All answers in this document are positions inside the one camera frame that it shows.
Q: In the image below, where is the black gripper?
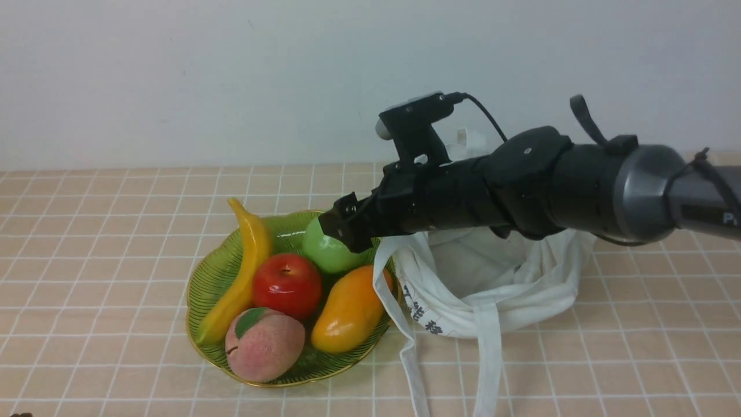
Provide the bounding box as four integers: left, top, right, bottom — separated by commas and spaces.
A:
318, 156, 493, 254

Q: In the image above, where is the green apple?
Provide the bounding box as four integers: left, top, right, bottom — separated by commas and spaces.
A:
302, 217, 367, 275

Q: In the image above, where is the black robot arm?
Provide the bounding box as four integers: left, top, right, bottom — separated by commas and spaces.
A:
318, 126, 739, 253

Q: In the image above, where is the white cloth tote bag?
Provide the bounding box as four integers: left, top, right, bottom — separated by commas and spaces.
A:
372, 128, 598, 417

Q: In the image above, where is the red apple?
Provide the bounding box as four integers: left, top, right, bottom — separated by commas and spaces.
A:
252, 253, 322, 321

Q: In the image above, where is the orange yellow mango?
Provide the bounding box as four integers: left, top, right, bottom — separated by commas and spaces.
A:
310, 265, 386, 354

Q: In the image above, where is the yellow banana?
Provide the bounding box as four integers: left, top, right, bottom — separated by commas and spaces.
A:
194, 197, 273, 346

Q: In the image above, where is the pink peach with leaf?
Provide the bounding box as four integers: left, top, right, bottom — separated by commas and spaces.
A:
225, 307, 306, 383

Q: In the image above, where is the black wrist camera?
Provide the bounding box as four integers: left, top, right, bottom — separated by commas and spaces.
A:
375, 92, 465, 173

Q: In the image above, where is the black camera cable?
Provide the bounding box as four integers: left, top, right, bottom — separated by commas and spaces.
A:
460, 93, 509, 144

